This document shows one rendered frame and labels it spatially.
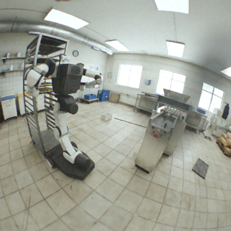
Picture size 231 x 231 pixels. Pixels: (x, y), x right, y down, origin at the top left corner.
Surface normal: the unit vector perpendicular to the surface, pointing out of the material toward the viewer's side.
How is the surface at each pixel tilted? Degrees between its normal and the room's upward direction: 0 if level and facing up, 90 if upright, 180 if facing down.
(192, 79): 90
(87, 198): 0
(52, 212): 0
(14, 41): 90
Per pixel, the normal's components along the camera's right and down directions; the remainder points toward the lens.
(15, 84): 0.83, 0.31
